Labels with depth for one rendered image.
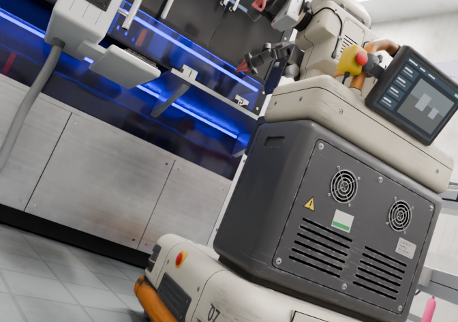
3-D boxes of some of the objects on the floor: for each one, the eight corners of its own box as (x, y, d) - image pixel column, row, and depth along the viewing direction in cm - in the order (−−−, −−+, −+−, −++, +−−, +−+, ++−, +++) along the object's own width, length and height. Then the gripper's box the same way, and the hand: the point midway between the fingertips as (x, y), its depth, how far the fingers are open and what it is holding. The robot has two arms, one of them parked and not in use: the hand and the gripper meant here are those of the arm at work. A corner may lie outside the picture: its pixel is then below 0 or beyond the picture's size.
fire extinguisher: (418, 327, 624) (429, 293, 633) (434, 335, 605) (445, 299, 614) (412, 325, 609) (423, 290, 618) (428, 333, 590) (439, 296, 599)
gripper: (257, 46, 204) (231, 60, 209) (262, 63, 200) (234, 76, 205) (263, 53, 210) (236, 66, 215) (267, 69, 205) (240, 82, 211)
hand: (237, 70), depth 210 cm, fingers closed
